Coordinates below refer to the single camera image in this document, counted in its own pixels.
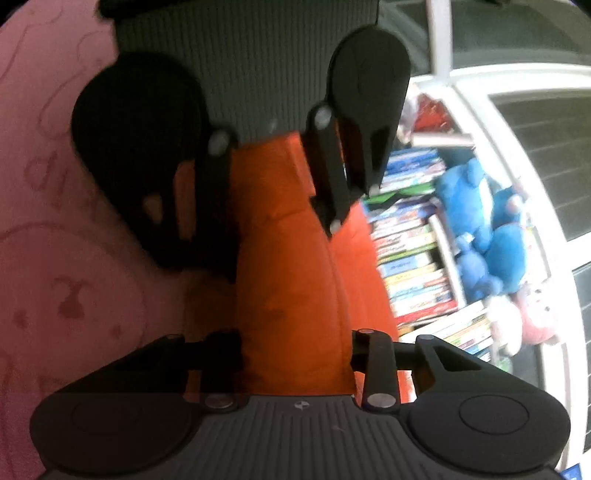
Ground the blue plush toy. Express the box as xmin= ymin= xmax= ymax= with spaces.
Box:
xmin=456 ymin=223 xmax=527 ymax=304
xmin=435 ymin=157 xmax=493 ymax=254

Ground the pink bunny towel mat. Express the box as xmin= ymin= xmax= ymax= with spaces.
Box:
xmin=0 ymin=0 xmax=242 ymax=480

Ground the orange puffer jacket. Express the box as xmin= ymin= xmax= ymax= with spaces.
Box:
xmin=174 ymin=131 xmax=415 ymax=403

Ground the white pink bunny plush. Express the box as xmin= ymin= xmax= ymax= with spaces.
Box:
xmin=485 ymin=284 xmax=559 ymax=357

